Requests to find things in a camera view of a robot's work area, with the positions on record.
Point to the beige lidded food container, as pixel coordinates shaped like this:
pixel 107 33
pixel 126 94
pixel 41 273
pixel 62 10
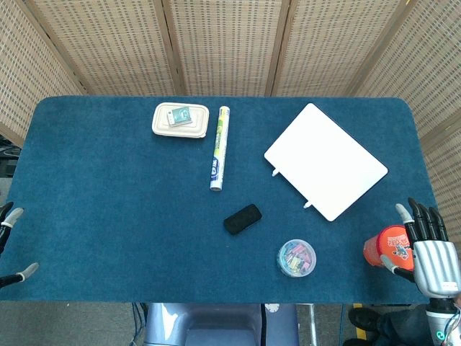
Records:
pixel 162 122

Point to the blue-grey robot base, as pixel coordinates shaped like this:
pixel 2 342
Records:
pixel 216 324

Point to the white rolled tube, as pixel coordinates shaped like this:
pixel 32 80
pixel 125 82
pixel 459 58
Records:
pixel 219 147

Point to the woven bamboo folding screen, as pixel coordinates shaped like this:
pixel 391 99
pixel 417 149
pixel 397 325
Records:
pixel 223 47

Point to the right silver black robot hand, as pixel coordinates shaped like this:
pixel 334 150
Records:
pixel 434 263

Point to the white metal table leg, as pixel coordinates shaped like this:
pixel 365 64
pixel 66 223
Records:
pixel 312 324

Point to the orange printed cup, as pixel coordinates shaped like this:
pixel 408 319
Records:
pixel 381 248

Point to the white tablet board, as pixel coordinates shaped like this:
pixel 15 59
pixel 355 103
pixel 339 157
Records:
pixel 326 162

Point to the person leg in jeans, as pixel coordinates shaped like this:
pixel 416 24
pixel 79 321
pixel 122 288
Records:
pixel 403 326

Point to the clear tub of colourful clips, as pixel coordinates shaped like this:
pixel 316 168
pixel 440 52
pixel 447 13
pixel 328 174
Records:
pixel 296 258

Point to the blue carpet table cover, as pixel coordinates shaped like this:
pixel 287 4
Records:
pixel 108 198

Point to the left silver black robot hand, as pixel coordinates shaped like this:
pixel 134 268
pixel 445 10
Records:
pixel 11 216

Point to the black shoe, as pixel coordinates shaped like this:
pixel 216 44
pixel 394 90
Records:
pixel 363 319

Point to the black small case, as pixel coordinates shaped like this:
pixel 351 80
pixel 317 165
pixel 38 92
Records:
pixel 242 218

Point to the small green card box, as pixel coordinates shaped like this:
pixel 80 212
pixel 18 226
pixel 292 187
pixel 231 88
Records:
pixel 180 115

